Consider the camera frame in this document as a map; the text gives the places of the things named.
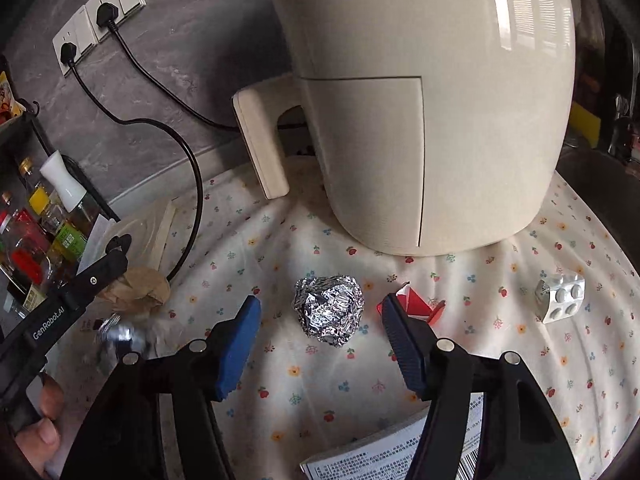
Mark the silver pill blister pack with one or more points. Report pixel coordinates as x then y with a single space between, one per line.
562 297

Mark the row of seasoning bottles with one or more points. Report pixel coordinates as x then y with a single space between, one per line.
35 240

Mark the foil ball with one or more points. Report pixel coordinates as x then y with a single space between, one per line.
327 310
120 335

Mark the chrome faucet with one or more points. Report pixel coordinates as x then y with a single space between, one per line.
620 130

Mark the yellow snack packet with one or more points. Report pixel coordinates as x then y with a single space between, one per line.
10 100

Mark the yellow detergent bottle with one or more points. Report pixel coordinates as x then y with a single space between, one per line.
585 127

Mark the steel sink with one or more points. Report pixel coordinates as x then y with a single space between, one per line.
600 180

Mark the brown crumpled paper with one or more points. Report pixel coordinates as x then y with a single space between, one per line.
140 287

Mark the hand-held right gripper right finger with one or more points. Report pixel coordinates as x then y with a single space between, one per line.
405 345

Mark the white printed leaflet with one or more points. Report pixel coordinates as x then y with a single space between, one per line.
370 450

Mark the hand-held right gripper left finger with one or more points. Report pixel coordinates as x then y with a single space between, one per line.
240 345

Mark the floral tablecloth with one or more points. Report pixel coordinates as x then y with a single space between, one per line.
310 395

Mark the person's left hand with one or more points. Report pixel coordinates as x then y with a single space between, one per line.
42 435

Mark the black spice rack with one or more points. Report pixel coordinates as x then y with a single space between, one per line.
15 140

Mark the red wrapper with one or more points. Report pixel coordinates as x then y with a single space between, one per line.
422 305

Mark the cream air fryer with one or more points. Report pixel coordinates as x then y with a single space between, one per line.
400 110

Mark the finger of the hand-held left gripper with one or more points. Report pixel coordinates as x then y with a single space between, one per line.
107 267

